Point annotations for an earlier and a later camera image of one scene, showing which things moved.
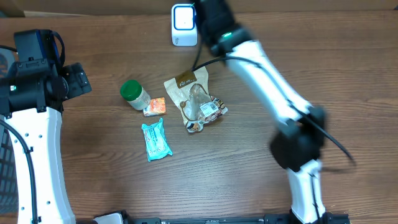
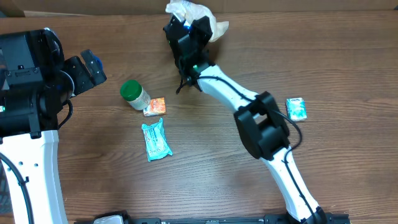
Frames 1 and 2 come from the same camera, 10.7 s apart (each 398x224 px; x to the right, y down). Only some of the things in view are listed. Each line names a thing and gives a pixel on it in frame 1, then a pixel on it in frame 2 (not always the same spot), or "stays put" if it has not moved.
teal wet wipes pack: [157, 144] stays put
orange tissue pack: [157, 106] stays put
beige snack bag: [191, 93] → [191, 12]
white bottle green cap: [135, 94] stays put
